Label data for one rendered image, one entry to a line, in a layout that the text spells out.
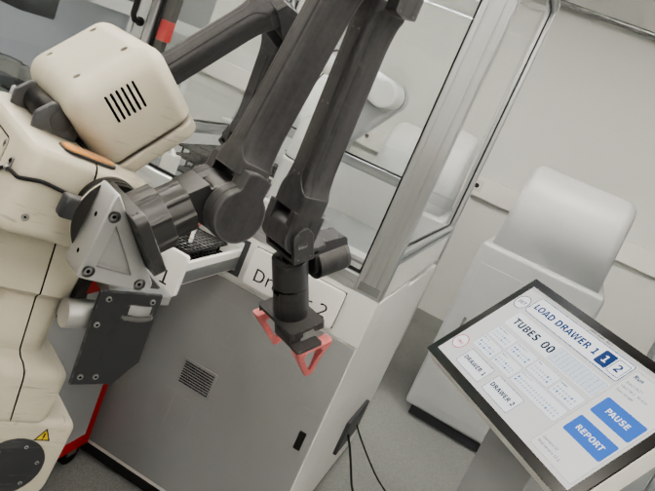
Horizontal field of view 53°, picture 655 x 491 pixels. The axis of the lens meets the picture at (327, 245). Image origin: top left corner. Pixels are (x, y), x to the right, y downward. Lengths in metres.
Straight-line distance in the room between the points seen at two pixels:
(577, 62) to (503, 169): 0.86
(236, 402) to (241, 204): 1.22
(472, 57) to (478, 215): 3.26
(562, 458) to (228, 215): 0.74
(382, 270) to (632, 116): 3.36
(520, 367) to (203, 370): 0.99
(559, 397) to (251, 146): 0.79
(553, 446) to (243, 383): 1.00
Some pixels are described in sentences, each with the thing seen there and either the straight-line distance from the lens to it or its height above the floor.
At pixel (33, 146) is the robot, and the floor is 1.23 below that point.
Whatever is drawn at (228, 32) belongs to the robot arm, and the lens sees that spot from 1.26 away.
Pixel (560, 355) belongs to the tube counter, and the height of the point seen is 1.11.
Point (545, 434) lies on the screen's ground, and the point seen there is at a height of 1.01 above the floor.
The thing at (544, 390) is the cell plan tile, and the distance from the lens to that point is 1.38.
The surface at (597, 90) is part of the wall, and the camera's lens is 4.89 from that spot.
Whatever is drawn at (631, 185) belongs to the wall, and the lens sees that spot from 4.88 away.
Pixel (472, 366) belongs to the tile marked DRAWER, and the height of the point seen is 1.00.
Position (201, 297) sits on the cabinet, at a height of 0.71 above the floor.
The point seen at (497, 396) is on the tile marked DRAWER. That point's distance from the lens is 1.39.
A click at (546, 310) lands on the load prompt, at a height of 1.16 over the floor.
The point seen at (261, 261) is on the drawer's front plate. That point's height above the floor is 0.90.
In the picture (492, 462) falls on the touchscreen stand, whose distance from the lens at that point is 1.51.
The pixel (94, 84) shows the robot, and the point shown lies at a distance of 0.91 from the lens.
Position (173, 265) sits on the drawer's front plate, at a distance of 1.61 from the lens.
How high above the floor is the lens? 1.45
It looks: 14 degrees down
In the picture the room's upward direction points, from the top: 23 degrees clockwise
